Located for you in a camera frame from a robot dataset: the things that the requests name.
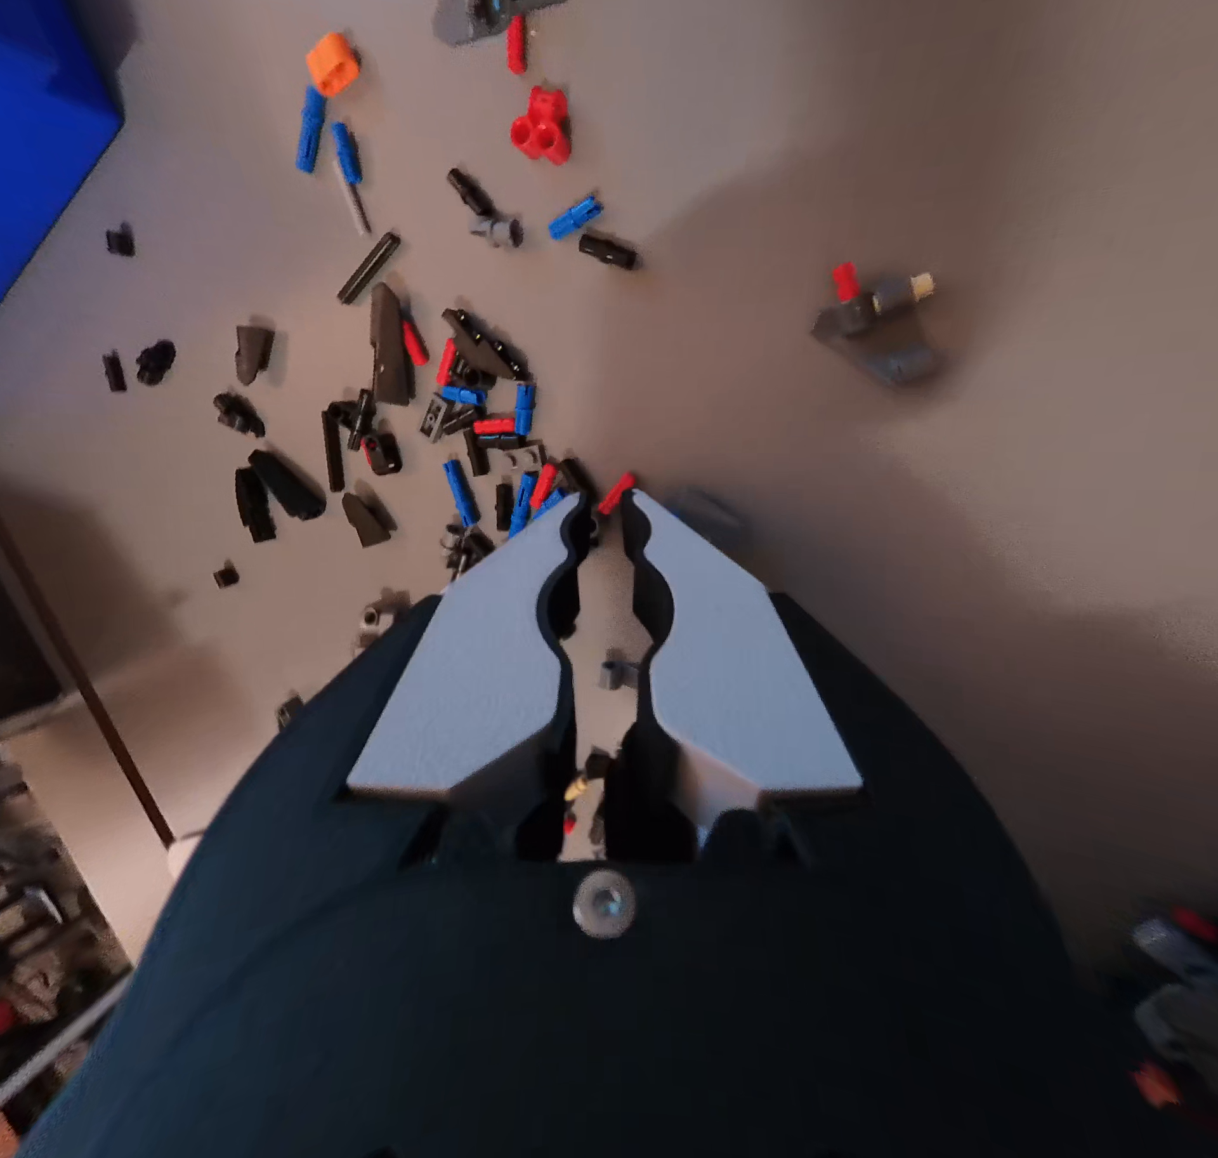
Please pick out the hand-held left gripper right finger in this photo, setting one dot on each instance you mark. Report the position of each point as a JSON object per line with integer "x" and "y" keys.
{"x": 753, "y": 681}

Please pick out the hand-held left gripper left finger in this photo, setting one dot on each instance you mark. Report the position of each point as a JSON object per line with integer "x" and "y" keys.
{"x": 466, "y": 681}

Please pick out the red lego pin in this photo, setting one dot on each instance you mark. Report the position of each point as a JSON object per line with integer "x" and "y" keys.
{"x": 616, "y": 495}
{"x": 519, "y": 45}

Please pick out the pile of small lego pieces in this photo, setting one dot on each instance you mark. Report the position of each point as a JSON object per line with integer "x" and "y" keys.
{"x": 284, "y": 487}

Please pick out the black lego pin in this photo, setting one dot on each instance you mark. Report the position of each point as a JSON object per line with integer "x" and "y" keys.
{"x": 609, "y": 251}

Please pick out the blue lego pin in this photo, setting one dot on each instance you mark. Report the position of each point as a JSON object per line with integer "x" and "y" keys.
{"x": 577, "y": 217}
{"x": 312, "y": 129}
{"x": 347, "y": 151}

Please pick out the light grey lego axle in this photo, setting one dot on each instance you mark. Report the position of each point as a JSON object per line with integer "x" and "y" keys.
{"x": 359, "y": 206}

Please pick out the red triple-hole lego connector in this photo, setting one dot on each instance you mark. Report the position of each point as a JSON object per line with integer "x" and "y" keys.
{"x": 543, "y": 127}

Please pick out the orange lego connector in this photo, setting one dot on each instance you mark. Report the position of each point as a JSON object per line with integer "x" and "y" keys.
{"x": 335, "y": 63}

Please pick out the grey panel with red pin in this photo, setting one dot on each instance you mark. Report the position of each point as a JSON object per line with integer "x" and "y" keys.
{"x": 885, "y": 340}

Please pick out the black pin with grey connector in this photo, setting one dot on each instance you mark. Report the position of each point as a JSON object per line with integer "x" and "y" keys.
{"x": 472, "y": 193}

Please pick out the blue plastic bin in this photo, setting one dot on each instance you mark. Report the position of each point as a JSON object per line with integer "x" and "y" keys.
{"x": 48, "y": 129}

